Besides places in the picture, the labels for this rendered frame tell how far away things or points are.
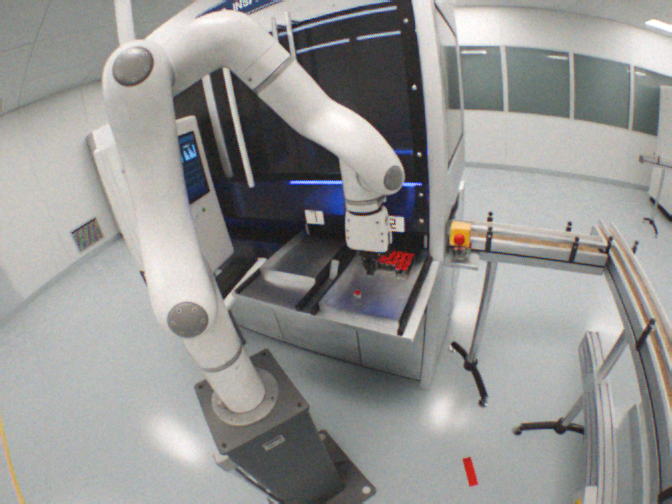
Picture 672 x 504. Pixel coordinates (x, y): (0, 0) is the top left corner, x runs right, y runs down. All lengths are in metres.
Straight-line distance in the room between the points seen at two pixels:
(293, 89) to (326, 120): 0.08
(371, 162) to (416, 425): 1.41
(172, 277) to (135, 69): 0.31
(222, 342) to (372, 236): 0.39
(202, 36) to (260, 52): 0.10
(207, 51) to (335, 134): 0.25
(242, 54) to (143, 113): 0.18
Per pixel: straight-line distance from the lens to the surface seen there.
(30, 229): 5.72
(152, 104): 0.44
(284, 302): 1.04
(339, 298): 1.00
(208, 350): 0.63
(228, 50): 0.51
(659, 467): 0.89
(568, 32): 5.88
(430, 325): 1.37
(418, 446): 1.63
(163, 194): 0.49
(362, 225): 0.65
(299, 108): 0.52
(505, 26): 5.67
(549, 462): 1.75
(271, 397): 0.79
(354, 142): 0.50
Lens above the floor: 1.51
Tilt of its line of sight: 30 degrees down
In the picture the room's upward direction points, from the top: 9 degrees counter-clockwise
